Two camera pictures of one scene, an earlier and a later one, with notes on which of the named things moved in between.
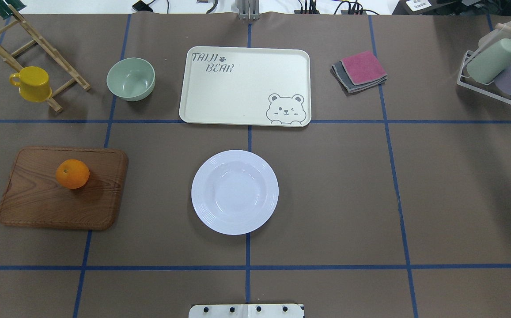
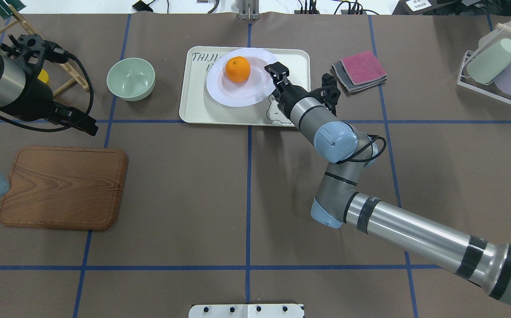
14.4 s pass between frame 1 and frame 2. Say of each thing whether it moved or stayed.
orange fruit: moved
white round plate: moved
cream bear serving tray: stayed
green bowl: stayed
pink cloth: stayed
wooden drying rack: stayed
